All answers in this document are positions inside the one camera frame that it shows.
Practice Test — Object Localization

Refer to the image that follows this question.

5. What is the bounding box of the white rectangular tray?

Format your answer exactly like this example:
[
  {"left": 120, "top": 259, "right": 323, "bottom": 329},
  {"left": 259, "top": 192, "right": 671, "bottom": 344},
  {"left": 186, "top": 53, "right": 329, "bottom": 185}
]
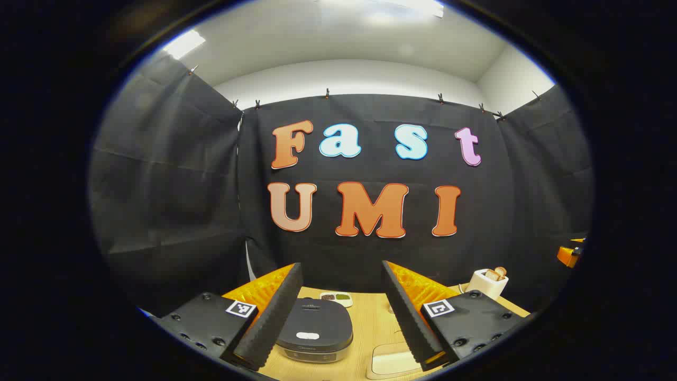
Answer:
[{"left": 366, "top": 341, "right": 424, "bottom": 380}]

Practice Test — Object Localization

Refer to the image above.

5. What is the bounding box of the black backdrop cloth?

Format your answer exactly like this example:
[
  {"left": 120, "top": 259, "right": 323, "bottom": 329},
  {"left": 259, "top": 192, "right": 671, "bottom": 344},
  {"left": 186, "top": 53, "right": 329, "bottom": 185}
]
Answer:
[{"left": 89, "top": 53, "right": 593, "bottom": 318}]

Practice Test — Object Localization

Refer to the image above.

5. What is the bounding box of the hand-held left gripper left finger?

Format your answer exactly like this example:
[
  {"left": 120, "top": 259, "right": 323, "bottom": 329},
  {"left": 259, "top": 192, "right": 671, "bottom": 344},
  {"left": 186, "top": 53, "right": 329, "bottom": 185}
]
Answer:
[{"left": 150, "top": 262, "right": 305, "bottom": 371}]

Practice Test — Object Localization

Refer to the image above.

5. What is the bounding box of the dark grey rice cooker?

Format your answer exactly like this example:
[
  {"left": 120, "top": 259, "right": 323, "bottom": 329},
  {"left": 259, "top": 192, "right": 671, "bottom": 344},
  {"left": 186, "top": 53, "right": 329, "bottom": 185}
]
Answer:
[{"left": 275, "top": 297, "right": 354, "bottom": 364}]

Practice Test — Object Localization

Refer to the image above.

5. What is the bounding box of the white toaster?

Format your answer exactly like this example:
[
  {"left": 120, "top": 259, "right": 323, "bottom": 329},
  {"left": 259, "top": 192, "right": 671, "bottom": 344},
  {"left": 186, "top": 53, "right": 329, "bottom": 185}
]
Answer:
[{"left": 464, "top": 269, "right": 509, "bottom": 301}]

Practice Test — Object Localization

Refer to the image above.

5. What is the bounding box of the ceiling light panel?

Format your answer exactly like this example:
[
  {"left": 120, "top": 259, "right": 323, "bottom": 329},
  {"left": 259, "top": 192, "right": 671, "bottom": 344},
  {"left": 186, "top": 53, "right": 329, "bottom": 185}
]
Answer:
[
  {"left": 317, "top": 0, "right": 445, "bottom": 19},
  {"left": 163, "top": 29, "right": 206, "bottom": 60}
]

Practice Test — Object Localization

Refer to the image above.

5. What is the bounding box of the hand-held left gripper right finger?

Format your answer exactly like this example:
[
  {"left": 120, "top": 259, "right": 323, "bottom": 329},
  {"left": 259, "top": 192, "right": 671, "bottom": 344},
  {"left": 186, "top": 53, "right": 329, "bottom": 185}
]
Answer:
[{"left": 381, "top": 260, "right": 532, "bottom": 372}]

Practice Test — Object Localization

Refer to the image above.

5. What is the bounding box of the white three-compartment bean dish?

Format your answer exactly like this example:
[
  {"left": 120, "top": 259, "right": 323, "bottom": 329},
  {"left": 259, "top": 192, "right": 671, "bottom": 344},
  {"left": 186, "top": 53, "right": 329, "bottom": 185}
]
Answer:
[{"left": 320, "top": 292, "right": 353, "bottom": 308}]

